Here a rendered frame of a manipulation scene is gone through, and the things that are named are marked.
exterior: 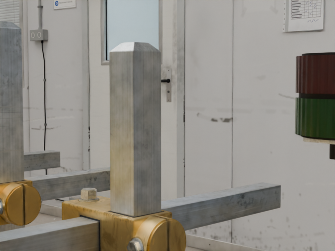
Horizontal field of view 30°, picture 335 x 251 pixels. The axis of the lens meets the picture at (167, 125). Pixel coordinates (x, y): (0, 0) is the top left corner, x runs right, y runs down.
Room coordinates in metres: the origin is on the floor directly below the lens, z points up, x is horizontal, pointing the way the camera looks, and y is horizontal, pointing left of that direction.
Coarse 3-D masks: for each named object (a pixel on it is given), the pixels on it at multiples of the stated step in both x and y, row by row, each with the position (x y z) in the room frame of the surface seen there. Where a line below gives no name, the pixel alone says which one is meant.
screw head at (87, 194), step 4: (84, 188) 0.65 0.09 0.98; (88, 188) 0.65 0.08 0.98; (92, 188) 0.65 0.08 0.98; (84, 192) 0.64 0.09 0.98; (88, 192) 0.64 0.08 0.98; (92, 192) 0.64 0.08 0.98; (96, 192) 0.65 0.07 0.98; (84, 196) 0.64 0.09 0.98; (88, 196) 0.64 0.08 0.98; (92, 196) 0.64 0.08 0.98; (96, 196) 0.65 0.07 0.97; (80, 200) 0.64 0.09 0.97; (84, 200) 0.64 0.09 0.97; (88, 200) 0.64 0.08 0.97; (92, 200) 0.64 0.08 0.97; (96, 200) 0.64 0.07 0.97
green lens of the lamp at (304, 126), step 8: (296, 104) 0.38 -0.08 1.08; (304, 104) 0.37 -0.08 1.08; (312, 104) 0.36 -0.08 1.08; (320, 104) 0.36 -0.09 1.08; (328, 104) 0.35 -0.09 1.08; (296, 112) 0.38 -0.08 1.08; (304, 112) 0.37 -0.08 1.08; (312, 112) 0.36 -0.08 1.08; (320, 112) 0.36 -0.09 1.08; (328, 112) 0.35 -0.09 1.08; (296, 120) 0.38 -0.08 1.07; (304, 120) 0.37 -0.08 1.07; (312, 120) 0.36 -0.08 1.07; (320, 120) 0.36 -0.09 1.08; (328, 120) 0.35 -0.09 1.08; (296, 128) 0.38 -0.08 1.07; (304, 128) 0.37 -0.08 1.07; (312, 128) 0.36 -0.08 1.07; (320, 128) 0.36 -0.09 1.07; (328, 128) 0.35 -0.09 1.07; (312, 136) 0.36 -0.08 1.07; (320, 136) 0.36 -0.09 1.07; (328, 136) 0.35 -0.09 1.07
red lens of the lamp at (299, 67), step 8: (296, 56) 0.38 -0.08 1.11; (304, 56) 0.37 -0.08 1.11; (312, 56) 0.36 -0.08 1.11; (320, 56) 0.36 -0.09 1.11; (328, 56) 0.35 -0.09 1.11; (296, 64) 0.38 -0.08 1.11; (304, 64) 0.37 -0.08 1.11; (312, 64) 0.36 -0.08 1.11; (320, 64) 0.36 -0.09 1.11; (328, 64) 0.35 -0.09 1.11; (296, 72) 0.38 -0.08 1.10; (304, 72) 0.37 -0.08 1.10; (312, 72) 0.36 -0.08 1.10; (320, 72) 0.36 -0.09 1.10; (328, 72) 0.35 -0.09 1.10; (296, 80) 0.38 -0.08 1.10; (304, 80) 0.37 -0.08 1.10; (312, 80) 0.36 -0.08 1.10; (320, 80) 0.36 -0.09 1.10; (328, 80) 0.35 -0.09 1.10; (296, 88) 0.38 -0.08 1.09; (304, 88) 0.37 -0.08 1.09; (312, 88) 0.36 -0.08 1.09; (320, 88) 0.36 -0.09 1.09; (328, 88) 0.35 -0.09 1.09
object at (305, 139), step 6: (306, 54) 0.37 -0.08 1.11; (312, 54) 0.37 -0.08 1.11; (318, 54) 0.36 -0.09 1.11; (324, 54) 0.36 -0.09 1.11; (330, 54) 0.36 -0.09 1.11; (300, 96) 0.38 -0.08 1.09; (306, 96) 0.37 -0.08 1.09; (312, 96) 0.36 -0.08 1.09; (318, 96) 0.36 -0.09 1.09; (324, 96) 0.36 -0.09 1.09; (330, 96) 0.35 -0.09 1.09; (306, 138) 0.37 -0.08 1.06; (312, 138) 0.36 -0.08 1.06; (318, 138) 0.36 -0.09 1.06; (324, 138) 0.36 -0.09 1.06; (330, 138) 0.36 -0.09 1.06; (330, 144) 0.37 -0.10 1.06; (330, 150) 0.37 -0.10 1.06; (330, 156) 0.37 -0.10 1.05
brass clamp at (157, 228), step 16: (64, 208) 0.63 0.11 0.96; (80, 208) 0.61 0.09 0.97; (96, 208) 0.60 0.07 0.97; (112, 224) 0.58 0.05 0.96; (128, 224) 0.56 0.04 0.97; (144, 224) 0.56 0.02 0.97; (160, 224) 0.55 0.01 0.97; (176, 224) 0.57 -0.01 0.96; (112, 240) 0.58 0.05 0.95; (128, 240) 0.56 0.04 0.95; (144, 240) 0.55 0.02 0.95; (160, 240) 0.55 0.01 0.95; (176, 240) 0.57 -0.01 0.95
